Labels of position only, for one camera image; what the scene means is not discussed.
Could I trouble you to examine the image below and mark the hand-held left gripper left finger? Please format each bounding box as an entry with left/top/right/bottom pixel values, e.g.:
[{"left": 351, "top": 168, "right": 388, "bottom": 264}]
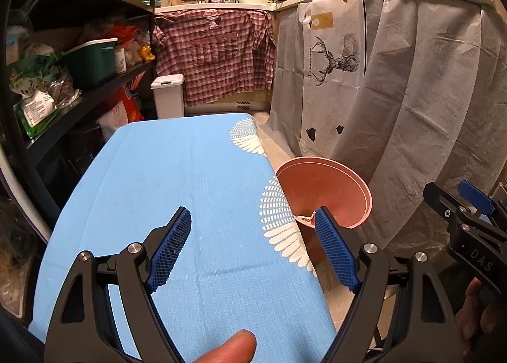
[{"left": 44, "top": 206, "right": 193, "bottom": 363}]

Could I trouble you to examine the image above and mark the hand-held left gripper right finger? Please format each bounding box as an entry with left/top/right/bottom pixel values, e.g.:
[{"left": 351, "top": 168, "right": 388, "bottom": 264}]
[{"left": 315, "top": 206, "right": 463, "bottom": 363}]

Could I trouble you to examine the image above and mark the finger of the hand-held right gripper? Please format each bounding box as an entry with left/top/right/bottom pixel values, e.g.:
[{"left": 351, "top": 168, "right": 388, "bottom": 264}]
[
  {"left": 423, "top": 182, "right": 464, "bottom": 221},
  {"left": 457, "top": 180, "right": 496, "bottom": 217}
]

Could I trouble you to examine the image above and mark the pink plastic bin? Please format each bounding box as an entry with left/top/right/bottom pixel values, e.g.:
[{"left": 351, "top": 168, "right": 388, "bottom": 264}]
[{"left": 274, "top": 156, "right": 373, "bottom": 264}]

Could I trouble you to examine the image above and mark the person's right hand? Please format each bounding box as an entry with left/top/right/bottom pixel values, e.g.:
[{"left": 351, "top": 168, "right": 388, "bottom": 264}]
[{"left": 455, "top": 278, "right": 507, "bottom": 356}]

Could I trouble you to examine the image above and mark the person's left hand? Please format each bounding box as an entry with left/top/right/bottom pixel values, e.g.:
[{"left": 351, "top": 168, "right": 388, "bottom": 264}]
[{"left": 184, "top": 329, "right": 257, "bottom": 363}]

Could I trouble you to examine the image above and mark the grey curtain cloth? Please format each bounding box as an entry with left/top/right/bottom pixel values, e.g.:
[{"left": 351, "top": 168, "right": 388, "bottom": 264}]
[{"left": 356, "top": 0, "right": 507, "bottom": 261}]

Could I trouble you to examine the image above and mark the white plastic bag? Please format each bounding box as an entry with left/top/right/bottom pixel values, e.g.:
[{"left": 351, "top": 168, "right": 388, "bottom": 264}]
[{"left": 97, "top": 103, "right": 129, "bottom": 142}]

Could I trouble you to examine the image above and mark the white deer print cloth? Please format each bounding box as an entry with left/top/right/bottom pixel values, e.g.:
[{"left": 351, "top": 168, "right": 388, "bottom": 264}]
[{"left": 269, "top": 0, "right": 387, "bottom": 173}]

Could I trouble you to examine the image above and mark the orange snack bag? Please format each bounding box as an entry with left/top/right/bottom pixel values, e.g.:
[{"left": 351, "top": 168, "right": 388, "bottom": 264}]
[{"left": 119, "top": 86, "right": 144, "bottom": 124}]

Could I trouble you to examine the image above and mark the white pedal bin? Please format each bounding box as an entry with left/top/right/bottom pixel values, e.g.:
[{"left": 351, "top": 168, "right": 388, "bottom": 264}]
[{"left": 151, "top": 74, "right": 185, "bottom": 119}]

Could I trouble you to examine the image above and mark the green and white food packet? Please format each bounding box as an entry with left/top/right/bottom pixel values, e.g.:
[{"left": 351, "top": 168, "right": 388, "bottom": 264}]
[{"left": 14, "top": 91, "right": 58, "bottom": 138}]

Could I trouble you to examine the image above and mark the green storage box white lid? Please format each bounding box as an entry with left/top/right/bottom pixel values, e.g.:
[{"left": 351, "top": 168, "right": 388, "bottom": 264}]
[{"left": 59, "top": 39, "right": 118, "bottom": 90}]

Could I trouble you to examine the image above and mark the red plaid shirt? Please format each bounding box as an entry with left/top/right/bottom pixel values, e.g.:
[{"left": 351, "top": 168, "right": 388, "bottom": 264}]
[{"left": 152, "top": 10, "right": 277, "bottom": 106}]

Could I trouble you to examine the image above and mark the red bag on shelf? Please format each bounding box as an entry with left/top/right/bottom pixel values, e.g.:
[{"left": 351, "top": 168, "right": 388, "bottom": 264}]
[{"left": 107, "top": 26, "right": 139, "bottom": 42}]

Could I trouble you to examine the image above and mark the black shelf rack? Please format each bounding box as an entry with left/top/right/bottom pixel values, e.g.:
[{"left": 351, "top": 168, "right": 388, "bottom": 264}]
[{"left": 0, "top": 0, "right": 159, "bottom": 229}]

